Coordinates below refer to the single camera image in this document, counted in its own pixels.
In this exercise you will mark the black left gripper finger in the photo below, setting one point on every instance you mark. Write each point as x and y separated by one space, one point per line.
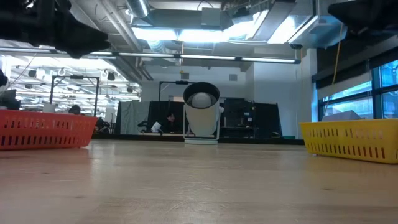
81 37

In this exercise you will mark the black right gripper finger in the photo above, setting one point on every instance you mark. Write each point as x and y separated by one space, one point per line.
354 15

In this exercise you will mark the black track spotlight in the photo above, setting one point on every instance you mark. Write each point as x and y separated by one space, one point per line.
31 73
111 76

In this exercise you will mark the person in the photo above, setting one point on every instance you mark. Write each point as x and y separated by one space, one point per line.
103 125
74 109
170 119

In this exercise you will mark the grey curtain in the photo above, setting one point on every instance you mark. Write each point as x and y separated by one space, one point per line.
133 118

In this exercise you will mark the long LED light bar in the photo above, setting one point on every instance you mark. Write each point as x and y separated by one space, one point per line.
267 59

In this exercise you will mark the orange plastic basket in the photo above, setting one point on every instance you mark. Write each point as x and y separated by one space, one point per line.
46 133

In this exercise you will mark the black partition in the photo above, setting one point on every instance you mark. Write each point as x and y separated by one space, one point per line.
155 109

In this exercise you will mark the white paper object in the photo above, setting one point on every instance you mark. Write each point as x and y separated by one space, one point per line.
156 127

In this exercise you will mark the yellow plastic basket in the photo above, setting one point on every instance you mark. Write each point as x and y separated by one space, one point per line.
351 140

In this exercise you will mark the grey ceiling box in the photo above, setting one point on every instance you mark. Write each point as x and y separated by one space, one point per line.
211 17

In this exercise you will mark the small black dome object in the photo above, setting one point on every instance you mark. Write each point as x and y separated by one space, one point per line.
275 135

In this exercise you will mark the black equipment cabinet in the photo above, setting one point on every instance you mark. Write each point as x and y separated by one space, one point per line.
248 118

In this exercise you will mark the large glass window wall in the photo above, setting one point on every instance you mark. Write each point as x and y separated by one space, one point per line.
385 105

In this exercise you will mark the black aluminium table frame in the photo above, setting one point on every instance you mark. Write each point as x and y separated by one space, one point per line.
248 140

